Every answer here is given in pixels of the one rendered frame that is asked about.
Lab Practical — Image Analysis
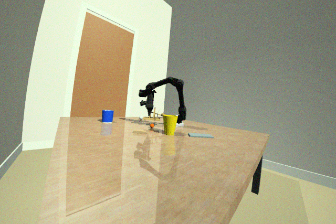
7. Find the blue mug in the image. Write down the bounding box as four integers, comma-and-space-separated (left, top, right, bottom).
102, 110, 113, 123

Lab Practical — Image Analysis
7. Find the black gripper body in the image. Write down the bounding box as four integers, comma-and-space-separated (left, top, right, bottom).
145, 98, 154, 108

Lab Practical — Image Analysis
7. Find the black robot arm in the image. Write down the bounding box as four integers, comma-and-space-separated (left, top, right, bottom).
139, 77, 186, 123

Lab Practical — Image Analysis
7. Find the yellow cup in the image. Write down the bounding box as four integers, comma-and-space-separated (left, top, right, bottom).
163, 115, 178, 135

